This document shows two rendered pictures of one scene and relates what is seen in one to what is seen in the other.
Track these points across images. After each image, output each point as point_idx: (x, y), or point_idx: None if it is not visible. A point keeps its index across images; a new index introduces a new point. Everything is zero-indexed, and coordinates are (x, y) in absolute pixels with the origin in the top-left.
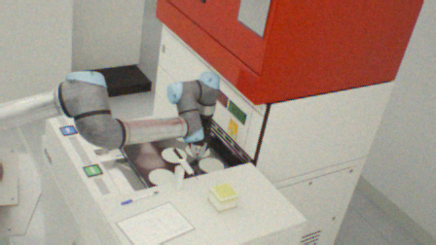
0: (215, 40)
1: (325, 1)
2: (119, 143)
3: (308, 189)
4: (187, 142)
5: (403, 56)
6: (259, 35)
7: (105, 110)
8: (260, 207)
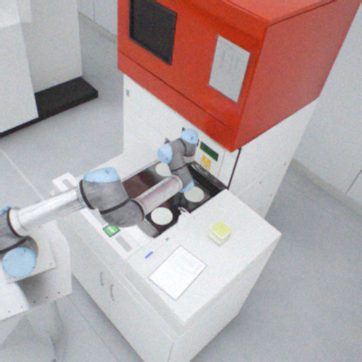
0: (185, 97)
1: (284, 62)
2: (140, 220)
3: (258, 186)
4: (182, 192)
5: (326, 79)
6: (233, 101)
7: (125, 200)
8: (246, 231)
